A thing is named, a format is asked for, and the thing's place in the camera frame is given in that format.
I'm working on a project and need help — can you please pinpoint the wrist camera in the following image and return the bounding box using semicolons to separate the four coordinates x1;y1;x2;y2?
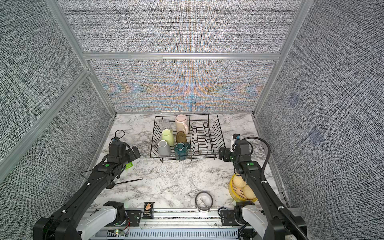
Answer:
110;130;126;145
230;134;241;152

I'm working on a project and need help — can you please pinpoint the clear glass with black rim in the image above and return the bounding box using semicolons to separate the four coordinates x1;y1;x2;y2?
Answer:
195;191;214;213

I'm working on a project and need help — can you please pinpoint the pink iridescent mug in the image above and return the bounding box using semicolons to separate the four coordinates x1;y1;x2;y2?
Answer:
175;115;189;136

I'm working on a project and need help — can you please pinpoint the yellow bamboo steamer basket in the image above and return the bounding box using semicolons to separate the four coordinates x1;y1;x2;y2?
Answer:
228;175;258;202

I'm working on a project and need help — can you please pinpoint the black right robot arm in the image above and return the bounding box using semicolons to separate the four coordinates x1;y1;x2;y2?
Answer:
219;137;308;240

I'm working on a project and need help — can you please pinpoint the dark snack bar packet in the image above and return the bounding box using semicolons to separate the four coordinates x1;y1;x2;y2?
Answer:
142;202;154;219

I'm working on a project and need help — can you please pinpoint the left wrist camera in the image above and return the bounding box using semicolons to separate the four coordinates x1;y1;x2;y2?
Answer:
110;130;126;145

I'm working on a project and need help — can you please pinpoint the amber glass cup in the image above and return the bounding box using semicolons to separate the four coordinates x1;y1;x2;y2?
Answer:
176;131;187;143

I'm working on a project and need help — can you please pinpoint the green snack packet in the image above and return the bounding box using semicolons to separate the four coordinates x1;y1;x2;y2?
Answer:
125;162;133;170

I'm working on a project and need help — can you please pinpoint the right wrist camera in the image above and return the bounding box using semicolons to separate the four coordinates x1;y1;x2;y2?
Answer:
230;134;241;152

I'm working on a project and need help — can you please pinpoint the black wire dish rack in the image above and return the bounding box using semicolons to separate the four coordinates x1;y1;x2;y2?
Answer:
150;114;226;162

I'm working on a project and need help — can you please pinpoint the steamed bun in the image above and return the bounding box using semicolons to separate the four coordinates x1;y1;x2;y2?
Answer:
233;175;247;189
243;185;257;200

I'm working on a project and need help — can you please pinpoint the white cream mug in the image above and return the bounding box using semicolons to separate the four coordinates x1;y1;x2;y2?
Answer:
158;140;172;157

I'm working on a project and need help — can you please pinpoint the light green mug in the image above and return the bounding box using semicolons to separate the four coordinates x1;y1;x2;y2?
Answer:
162;129;175;147

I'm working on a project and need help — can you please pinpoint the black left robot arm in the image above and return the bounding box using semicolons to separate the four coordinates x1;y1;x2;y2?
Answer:
33;138;141;240

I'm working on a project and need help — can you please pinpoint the dark green mug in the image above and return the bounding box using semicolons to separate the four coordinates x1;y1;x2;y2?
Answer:
175;143;191;161

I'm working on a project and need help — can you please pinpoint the black spoon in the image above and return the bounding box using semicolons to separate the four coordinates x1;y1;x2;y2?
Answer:
106;179;142;190

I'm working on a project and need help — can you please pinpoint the clear glass tumbler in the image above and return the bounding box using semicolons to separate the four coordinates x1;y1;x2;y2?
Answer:
159;118;172;131

